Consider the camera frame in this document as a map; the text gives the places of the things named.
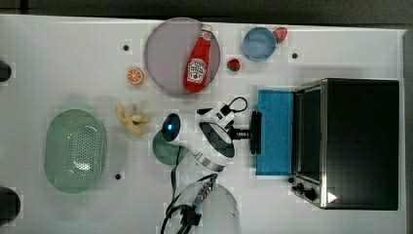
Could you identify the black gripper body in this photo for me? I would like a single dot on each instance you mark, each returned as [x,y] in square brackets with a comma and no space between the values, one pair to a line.
[236,134]

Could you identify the silver toaster oven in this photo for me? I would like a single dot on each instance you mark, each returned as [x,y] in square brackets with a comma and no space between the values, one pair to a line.
[337,141]

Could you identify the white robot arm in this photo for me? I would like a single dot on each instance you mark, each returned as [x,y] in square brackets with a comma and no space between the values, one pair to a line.
[200,204]

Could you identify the red plush ketchup bottle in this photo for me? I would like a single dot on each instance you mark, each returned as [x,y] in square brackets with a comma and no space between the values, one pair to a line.
[196,69]

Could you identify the red toy strawberry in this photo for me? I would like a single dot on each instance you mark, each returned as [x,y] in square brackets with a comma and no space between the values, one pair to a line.
[234,64]

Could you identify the green mug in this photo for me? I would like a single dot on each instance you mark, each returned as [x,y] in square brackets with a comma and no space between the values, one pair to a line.
[167,153]

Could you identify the blue cup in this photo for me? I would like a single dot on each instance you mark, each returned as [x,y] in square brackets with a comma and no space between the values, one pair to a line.
[259,43]

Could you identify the yellow toy banana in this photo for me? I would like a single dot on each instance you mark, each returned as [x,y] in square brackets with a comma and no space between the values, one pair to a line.
[134,123]

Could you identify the grey round plate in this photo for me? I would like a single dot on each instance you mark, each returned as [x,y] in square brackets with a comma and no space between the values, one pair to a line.
[167,50]

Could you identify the red toy behind cup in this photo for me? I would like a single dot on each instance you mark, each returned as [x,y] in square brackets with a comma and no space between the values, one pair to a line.
[280,33]

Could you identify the orange slice toy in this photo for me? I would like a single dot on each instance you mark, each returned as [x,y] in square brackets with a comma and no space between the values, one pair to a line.
[135,76]

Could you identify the green perforated colander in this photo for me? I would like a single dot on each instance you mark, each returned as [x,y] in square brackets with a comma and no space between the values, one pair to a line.
[75,147]

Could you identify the black cylinder lower left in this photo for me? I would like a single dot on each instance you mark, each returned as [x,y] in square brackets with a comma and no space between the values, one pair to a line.
[9,205]

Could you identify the black cylinder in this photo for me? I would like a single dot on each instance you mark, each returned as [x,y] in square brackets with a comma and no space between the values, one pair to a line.
[9,205]
[5,71]

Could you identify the black cylinder upper left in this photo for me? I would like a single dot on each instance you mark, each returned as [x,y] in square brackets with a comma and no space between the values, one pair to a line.
[5,71]

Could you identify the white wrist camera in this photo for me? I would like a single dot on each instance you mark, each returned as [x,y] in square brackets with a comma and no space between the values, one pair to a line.
[222,112]

